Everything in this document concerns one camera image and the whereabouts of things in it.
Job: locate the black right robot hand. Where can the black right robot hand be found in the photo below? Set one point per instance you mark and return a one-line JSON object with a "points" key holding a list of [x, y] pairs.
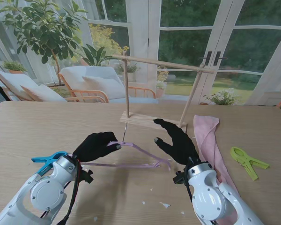
{"points": [[181, 147]]}

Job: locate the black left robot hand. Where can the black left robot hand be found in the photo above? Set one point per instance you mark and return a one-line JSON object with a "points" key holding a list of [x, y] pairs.
{"points": [[96, 146]]}

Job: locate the pink square towel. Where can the pink square towel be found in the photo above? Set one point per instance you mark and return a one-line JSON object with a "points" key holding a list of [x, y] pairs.
{"points": [[204, 133]]}

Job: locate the pink clothes hanger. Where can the pink clothes hanger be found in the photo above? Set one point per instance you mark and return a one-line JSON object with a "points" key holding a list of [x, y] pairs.
{"points": [[121, 165]]}

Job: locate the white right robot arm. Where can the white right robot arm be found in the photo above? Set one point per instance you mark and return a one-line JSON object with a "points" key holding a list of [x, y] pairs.
{"points": [[208, 194]]}

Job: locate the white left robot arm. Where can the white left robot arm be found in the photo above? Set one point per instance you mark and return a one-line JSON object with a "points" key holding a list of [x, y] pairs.
{"points": [[46, 194]]}

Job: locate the blue clothes peg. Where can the blue clothes peg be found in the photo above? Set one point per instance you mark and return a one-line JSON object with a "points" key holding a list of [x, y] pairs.
{"points": [[56, 155]]}

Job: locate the green clothes peg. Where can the green clothes peg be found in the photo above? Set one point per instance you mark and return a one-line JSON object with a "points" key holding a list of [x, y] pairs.
{"points": [[246, 161]]}

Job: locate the wooden drying rack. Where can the wooden drying rack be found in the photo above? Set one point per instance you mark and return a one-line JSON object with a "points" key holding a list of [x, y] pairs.
{"points": [[140, 118]]}

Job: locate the printed garden room backdrop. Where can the printed garden room backdrop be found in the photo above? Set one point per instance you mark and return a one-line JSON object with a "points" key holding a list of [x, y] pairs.
{"points": [[189, 42]]}

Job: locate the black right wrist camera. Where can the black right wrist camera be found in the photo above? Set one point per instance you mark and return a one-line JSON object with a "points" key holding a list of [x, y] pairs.
{"points": [[179, 178]]}

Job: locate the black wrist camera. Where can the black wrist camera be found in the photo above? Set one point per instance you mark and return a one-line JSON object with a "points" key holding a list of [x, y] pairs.
{"points": [[179, 178], [87, 177]]}

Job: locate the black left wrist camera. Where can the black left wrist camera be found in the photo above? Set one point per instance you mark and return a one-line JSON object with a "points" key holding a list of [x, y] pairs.
{"points": [[87, 177]]}

